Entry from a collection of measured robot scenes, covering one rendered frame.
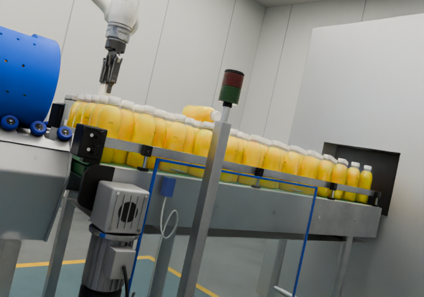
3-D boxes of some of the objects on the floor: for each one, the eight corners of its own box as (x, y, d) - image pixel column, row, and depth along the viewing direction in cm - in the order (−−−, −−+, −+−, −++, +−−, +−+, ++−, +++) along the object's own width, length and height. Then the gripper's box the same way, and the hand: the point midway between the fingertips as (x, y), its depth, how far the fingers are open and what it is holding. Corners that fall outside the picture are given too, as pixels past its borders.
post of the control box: (26, 362, 157) (81, 122, 160) (36, 361, 159) (90, 124, 162) (28, 367, 154) (84, 123, 156) (38, 366, 156) (94, 125, 159)
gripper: (99, 40, 150) (85, 99, 150) (116, 35, 137) (101, 100, 136) (117, 46, 155) (103, 103, 154) (135, 42, 142) (120, 105, 141)
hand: (105, 93), depth 145 cm, fingers closed on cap, 4 cm apart
